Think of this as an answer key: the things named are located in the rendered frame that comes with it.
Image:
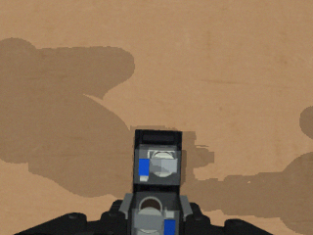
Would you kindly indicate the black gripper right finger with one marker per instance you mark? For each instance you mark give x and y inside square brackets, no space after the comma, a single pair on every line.
[199,224]

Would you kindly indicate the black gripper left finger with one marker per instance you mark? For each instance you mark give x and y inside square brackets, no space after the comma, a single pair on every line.
[116,222]

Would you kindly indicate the black rack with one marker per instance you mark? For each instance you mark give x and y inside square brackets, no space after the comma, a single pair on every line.
[162,137]

